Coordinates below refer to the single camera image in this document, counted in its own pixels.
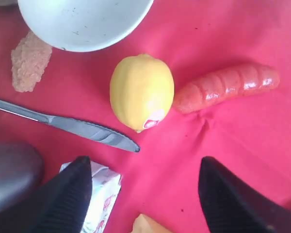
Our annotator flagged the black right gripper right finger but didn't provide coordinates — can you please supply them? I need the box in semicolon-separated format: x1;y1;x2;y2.
199;156;291;233

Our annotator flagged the yellow cheese wedge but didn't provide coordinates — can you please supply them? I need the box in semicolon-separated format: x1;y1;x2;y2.
131;214;171;233

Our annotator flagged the yellow lemon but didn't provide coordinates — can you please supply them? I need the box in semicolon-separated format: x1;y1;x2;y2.
110;54;175;132

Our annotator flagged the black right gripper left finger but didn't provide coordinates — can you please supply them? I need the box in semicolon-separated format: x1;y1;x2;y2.
0;156;92;233

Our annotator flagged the steel table knife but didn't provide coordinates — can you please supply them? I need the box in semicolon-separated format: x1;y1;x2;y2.
0;100;140;152

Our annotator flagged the orange fried food piece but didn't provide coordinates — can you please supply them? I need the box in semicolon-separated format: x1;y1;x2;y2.
11;31;52;92

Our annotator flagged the white ceramic bowl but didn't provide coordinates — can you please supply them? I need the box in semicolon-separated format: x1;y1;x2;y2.
18;0;153;52

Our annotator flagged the stainless steel cup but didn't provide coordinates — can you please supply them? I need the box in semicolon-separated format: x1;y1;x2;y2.
0;142;44;212

